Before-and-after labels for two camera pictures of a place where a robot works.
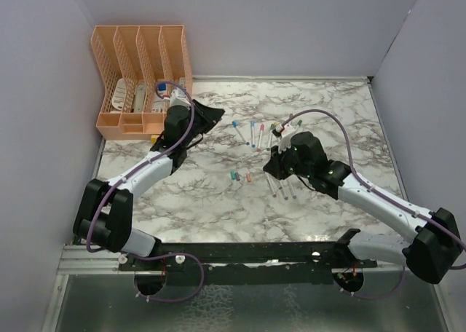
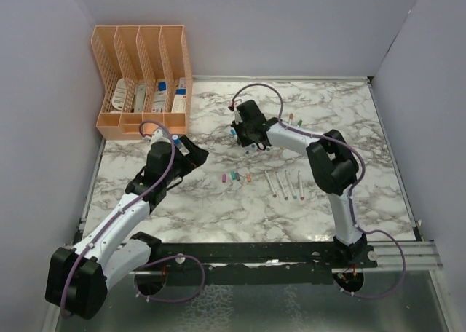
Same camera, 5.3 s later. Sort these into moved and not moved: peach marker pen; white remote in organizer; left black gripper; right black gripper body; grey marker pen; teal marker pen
Moved: left black gripper; right black gripper body
Not moved: peach marker pen; grey marker pen; white remote in organizer; teal marker pen
